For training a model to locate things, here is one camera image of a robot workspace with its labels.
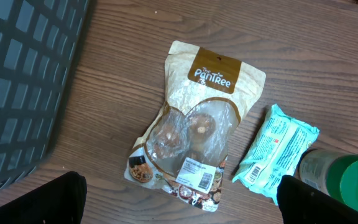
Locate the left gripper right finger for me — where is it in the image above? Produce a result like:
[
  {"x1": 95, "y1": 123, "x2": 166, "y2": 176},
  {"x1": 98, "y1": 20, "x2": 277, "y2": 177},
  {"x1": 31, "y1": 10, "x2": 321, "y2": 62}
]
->
[{"x1": 277, "y1": 175, "x2": 358, "y2": 224}]

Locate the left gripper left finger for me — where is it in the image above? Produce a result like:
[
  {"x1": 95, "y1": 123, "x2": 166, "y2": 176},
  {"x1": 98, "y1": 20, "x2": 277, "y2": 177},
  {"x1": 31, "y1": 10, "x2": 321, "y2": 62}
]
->
[{"x1": 0, "y1": 171, "x2": 87, "y2": 224}]

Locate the green lidded jar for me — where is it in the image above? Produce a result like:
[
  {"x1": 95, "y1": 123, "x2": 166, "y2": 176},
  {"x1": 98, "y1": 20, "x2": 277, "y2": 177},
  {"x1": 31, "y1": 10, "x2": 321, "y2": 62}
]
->
[{"x1": 299, "y1": 149, "x2": 358, "y2": 211}]

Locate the teal packet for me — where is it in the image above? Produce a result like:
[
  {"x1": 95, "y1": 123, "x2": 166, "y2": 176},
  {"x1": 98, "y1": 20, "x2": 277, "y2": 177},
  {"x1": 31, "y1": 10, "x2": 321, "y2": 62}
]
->
[{"x1": 232, "y1": 104, "x2": 319, "y2": 205}]

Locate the brown Pantree snack pouch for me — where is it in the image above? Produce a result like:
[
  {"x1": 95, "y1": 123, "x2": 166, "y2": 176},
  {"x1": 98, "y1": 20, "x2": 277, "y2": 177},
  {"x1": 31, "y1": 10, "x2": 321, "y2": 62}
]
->
[{"x1": 124, "y1": 40, "x2": 266, "y2": 212}]

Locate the grey plastic mesh basket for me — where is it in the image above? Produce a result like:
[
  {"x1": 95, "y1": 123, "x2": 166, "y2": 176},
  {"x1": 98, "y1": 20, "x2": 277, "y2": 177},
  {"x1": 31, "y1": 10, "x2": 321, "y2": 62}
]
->
[{"x1": 0, "y1": 0, "x2": 96, "y2": 190}]

